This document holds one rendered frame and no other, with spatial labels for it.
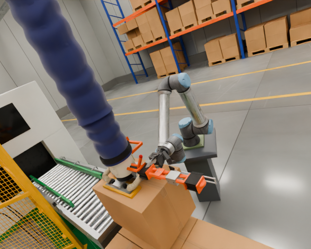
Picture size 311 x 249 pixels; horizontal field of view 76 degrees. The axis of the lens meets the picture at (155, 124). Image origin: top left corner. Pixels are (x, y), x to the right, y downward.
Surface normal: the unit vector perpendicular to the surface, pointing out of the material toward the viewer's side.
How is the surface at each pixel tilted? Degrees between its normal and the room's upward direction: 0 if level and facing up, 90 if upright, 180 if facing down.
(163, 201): 89
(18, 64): 90
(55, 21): 75
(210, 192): 90
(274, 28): 90
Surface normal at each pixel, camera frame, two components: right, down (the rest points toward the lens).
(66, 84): -0.11, 0.11
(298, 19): -0.52, 0.53
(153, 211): 0.70, 0.01
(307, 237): -0.36, -0.85
